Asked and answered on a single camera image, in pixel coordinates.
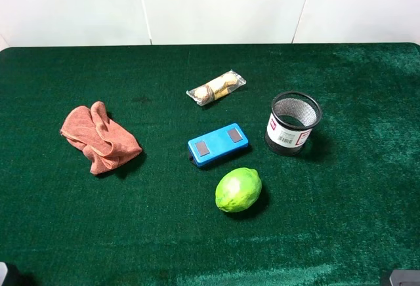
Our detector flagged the grey left base corner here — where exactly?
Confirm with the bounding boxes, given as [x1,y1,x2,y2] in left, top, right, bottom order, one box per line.
[0,262,9,286]

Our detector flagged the clear-wrapped snack packet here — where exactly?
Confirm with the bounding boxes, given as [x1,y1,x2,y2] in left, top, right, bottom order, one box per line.
[186,70,247,106]

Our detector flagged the grey base corner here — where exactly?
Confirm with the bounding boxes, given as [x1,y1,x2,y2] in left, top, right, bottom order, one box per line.
[0,262,9,286]
[379,270,420,286]

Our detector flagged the blue plastic box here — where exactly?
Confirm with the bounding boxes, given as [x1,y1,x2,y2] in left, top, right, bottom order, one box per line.
[187,123,249,167]

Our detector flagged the orange crumpled cloth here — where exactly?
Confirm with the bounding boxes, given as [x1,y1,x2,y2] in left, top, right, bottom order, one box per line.
[60,101,142,175]

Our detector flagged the green lime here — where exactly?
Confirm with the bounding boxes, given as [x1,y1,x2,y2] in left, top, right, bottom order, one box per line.
[215,167,262,213]

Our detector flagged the dark green table cloth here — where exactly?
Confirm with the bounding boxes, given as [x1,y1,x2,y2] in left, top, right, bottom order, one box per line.
[1,43,419,285]

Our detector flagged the black mesh pen cup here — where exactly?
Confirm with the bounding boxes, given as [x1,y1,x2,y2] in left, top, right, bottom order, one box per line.
[264,91,322,156]

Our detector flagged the grey right base corner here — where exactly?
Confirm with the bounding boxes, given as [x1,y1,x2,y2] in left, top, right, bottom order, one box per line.
[379,270,420,286]

